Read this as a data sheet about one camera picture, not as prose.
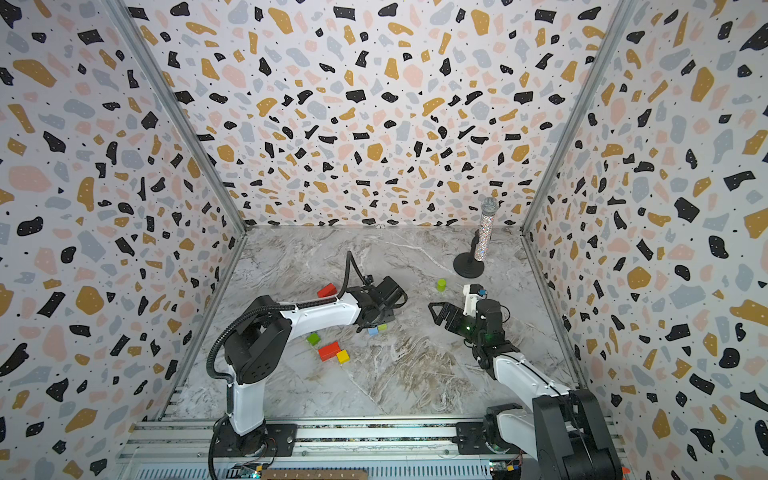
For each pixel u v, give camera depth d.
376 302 0.70
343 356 0.88
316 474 0.67
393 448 0.73
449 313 0.77
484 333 0.68
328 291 1.01
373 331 0.92
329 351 0.88
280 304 0.54
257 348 0.49
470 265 1.10
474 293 0.80
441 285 1.03
